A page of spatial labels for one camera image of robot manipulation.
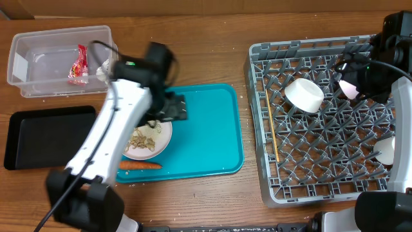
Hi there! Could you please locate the white cup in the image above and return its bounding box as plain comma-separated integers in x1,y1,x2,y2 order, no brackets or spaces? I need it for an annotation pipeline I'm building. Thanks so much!
373,137,395,166

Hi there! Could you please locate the red snack wrapper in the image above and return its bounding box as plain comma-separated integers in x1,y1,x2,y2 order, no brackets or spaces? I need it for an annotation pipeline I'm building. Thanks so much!
68,44,88,86

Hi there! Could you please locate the grey dishwasher rack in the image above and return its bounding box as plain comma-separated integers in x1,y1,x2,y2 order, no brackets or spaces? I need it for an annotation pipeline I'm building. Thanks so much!
244,35,395,208

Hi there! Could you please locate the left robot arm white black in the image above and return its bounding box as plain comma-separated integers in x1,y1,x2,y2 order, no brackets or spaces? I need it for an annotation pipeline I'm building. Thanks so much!
35,42,187,231

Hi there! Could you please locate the white bowl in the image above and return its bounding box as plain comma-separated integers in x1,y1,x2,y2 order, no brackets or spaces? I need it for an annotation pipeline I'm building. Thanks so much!
285,78,324,113

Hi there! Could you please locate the black plastic tray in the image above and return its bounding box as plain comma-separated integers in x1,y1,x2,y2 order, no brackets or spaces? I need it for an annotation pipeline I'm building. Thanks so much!
4,106,96,170

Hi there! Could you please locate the pink bowl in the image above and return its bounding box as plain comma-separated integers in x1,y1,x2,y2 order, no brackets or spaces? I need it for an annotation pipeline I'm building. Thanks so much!
338,80,359,100

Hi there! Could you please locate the teal serving tray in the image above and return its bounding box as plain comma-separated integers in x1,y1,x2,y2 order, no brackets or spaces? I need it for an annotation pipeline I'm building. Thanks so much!
117,84,245,184

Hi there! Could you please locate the wooden chopstick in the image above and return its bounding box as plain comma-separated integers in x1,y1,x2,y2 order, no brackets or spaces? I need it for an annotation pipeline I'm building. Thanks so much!
265,89,280,163

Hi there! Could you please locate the orange carrot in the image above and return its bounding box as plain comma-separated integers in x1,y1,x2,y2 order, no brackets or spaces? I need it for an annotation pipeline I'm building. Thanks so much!
119,160,162,170

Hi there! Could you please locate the clear plastic bin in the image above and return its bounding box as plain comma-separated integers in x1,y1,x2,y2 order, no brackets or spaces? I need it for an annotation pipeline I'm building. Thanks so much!
6,25,118,98

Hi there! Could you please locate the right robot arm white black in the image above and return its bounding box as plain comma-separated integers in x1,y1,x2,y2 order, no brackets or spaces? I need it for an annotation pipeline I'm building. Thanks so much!
305,11,411,231

